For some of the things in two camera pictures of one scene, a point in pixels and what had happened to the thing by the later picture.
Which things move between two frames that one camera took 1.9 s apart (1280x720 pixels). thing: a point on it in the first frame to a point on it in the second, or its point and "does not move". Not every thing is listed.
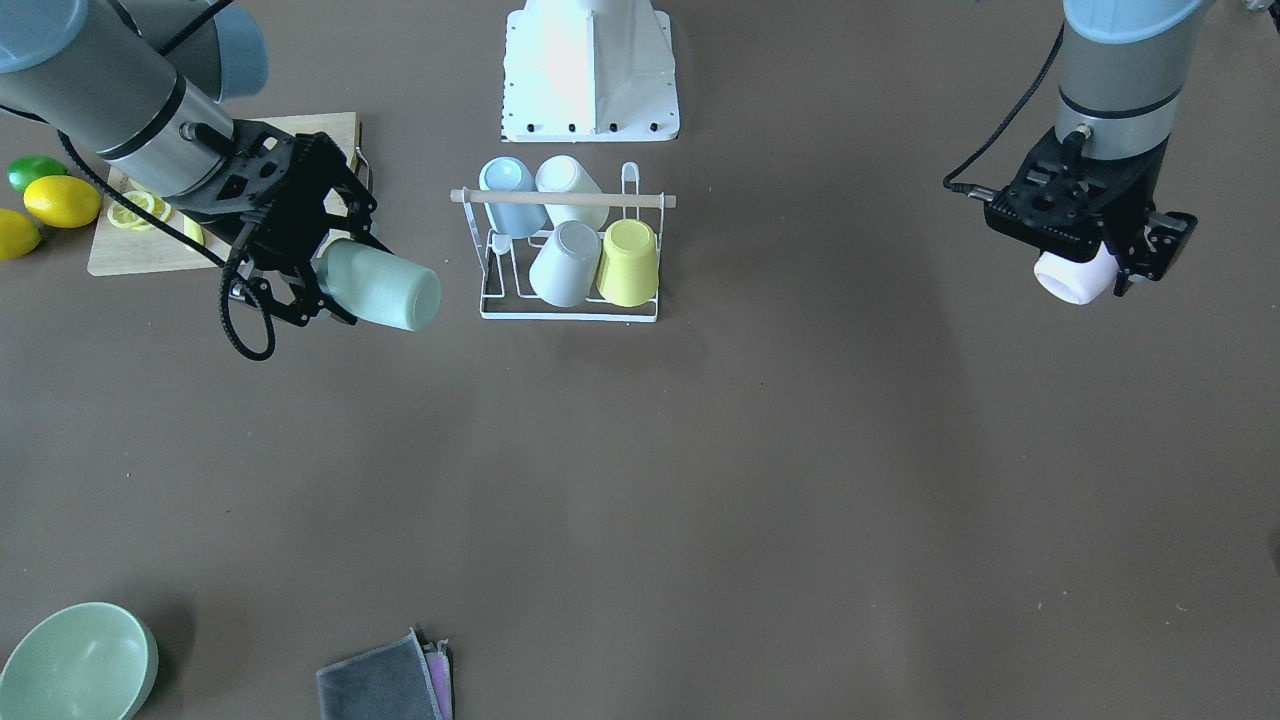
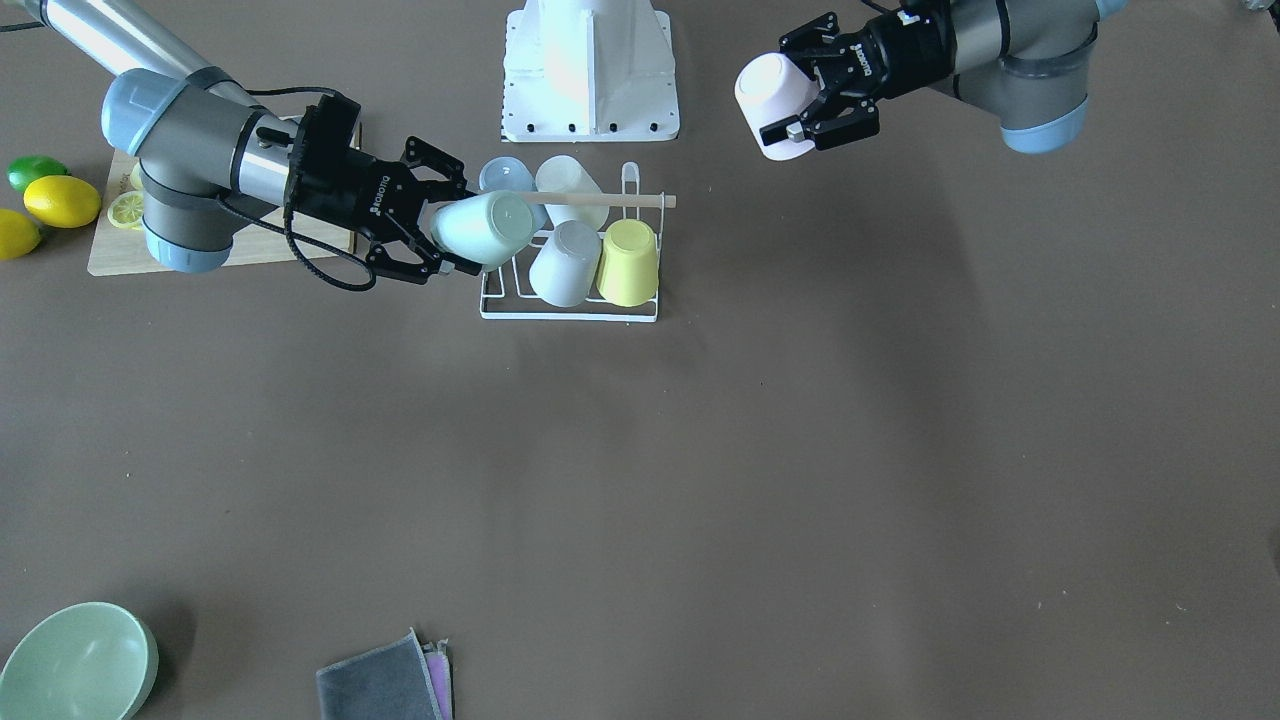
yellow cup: (628, 271) does not move
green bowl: (80, 661) does not move
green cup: (380, 287) to (484, 228)
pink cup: (1083, 281) to (772, 88)
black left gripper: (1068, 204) to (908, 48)
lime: (24, 170) does not move
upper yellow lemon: (62, 201) does not move
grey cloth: (406, 679) does not move
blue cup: (511, 219) does not move
